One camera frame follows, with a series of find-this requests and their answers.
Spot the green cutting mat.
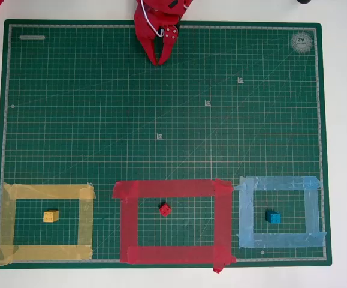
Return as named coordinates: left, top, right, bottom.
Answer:
left=0, top=19, right=333, bottom=270

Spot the yellow cube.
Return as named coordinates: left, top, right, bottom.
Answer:
left=43, top=209, right=60, bottom=223

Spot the blue cube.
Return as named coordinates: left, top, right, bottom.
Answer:
left=265, top=210, right=282, bottom=225

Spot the red cube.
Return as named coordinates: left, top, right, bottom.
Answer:
left=158, top=202, right=172, bottom=217

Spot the red tape square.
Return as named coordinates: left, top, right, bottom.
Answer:
left=112, top=177, right=237, bottom=274

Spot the blue tape square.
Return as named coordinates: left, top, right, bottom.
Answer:
left=234, top=175, right=327, bottom=248

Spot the yellow tape square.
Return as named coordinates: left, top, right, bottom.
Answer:
left=0, top=182, right=96, bottom=267

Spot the white gripper servo cable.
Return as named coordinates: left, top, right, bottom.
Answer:
left=140, top=0, right=165, bottom=38

